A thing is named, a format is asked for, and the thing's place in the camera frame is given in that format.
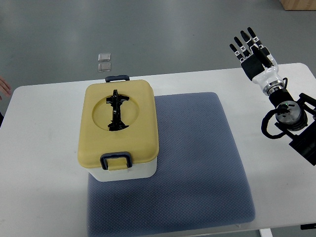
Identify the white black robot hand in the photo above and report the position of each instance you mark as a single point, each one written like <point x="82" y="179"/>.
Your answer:
<point x="257" y="62"/>

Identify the person hand at edge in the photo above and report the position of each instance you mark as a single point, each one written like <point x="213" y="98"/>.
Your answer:
<point x="5" y="87"/>

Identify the yellow box lid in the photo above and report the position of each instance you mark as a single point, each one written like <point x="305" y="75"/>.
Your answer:
<point x="119" y="125"/>

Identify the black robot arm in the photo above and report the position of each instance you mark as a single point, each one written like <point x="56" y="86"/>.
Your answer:
<point x="292" y="120"/>

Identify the cardboard box corner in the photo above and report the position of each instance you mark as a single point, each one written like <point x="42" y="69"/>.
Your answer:
<point x="308" y="5"/>

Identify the white storage box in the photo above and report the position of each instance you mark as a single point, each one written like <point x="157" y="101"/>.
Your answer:
<point x="137" y="171"/>

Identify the upper metal floor plate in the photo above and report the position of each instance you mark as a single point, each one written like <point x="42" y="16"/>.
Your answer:
<point x="104" y="57"/>

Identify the blue grey cushion mat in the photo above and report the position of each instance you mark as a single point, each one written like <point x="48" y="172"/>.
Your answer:
<point x="199" y="183"/>

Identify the white table leg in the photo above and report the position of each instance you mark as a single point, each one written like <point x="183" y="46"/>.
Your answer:
<point x="265" y="233"/>

